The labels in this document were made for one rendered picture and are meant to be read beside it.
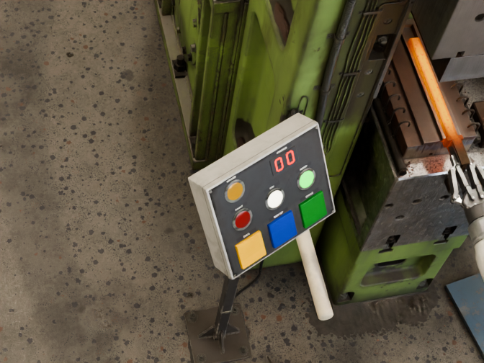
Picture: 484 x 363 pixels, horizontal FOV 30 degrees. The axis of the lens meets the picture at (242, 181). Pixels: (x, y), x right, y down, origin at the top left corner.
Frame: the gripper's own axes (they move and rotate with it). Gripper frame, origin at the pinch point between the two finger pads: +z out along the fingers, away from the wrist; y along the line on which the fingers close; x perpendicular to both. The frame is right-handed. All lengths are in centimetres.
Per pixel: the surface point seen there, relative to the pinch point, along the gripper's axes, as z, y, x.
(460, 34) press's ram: 7.1, -12.9, 45.1
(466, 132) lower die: 6.6, 5.0, -0.7
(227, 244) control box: -18, -68, 6
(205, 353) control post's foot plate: -13, -64, -98
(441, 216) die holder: -2.1, 6.5, -35.7
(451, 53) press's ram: 6.8, -13.0, 38.4
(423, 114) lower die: 14.2, -4.9, -1.2
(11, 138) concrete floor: 86, -120, -103
